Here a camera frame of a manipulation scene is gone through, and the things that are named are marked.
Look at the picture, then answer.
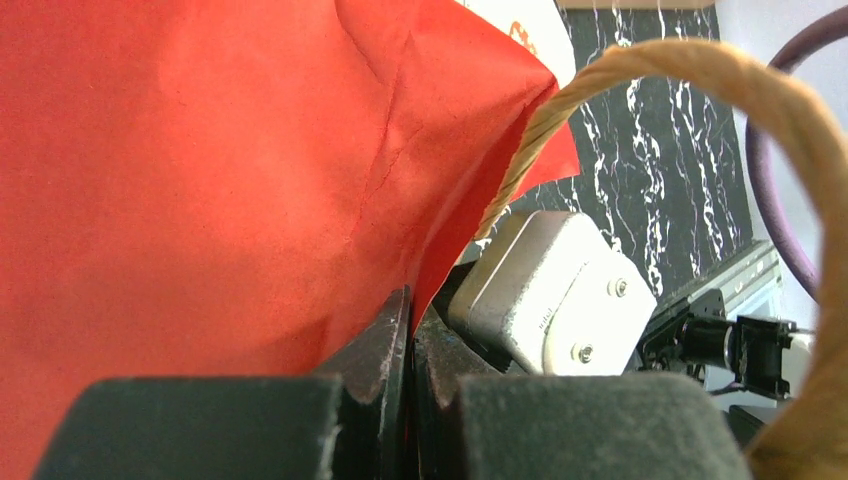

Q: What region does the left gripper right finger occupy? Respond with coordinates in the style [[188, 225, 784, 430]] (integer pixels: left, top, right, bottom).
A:
[[414, 310, 751, 479]]

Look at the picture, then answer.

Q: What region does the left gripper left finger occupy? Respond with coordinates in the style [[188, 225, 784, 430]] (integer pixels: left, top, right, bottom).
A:
[[35, 288, 410, 479]]

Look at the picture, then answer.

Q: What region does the red brown paper bag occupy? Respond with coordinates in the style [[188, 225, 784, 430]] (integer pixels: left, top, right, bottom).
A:
[[0, 0, 848, 480]]

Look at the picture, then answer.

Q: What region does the strawberry print tray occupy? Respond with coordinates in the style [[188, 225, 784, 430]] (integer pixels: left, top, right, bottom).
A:
[[458, 0, 577, 86]]

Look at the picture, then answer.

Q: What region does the peach desk organizer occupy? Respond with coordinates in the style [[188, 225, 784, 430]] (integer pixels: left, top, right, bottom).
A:
[[555, 0, 717, 10]]

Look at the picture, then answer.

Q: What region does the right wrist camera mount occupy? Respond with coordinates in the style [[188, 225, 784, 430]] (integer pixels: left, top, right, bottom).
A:
[[446, 211, 657, 376]]

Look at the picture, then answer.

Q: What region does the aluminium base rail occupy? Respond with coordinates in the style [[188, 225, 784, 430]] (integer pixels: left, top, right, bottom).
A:
[[654, 240, 783, 319]]

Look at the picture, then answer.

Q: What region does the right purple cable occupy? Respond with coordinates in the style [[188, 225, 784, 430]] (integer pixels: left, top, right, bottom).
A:
[[744, 5, 848, 303]]

